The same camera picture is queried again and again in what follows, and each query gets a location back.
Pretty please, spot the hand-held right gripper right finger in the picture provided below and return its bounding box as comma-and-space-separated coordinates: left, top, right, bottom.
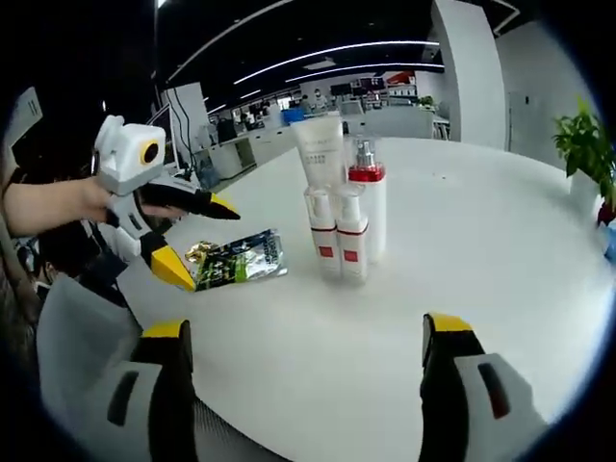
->
419, 311, 551, 462

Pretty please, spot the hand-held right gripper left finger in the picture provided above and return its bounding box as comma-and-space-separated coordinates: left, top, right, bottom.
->
88, 319, 197, 462

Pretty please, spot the black green skincare sachet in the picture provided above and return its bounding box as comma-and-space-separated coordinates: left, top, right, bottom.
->
191, 227, 290, 293

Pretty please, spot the white skincare tube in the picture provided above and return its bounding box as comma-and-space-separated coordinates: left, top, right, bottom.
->
289, 111, 346, 193

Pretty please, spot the small white red-label skincare bottle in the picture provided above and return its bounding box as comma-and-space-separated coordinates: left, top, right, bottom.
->
303, 187, 341, 281
336, 187, 371, 286

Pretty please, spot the large white red-banded skincare bottle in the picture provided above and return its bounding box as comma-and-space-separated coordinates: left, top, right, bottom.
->
346, 135, 388, 265

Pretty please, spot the person's left hand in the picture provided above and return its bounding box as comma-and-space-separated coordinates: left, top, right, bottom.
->
76, 177, 120, 226

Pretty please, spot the pink-lit monitor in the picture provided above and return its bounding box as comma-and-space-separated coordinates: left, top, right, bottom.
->
146, 101, 178, 167

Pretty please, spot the grey chair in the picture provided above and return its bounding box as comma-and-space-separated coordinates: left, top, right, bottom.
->
35, 275, 145, 434

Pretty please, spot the light blue bag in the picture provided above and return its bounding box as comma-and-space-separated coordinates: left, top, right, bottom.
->
600, 225, 616, 264

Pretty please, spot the green plant in white pot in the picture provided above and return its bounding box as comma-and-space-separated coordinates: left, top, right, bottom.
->
552, 94, 616, 214

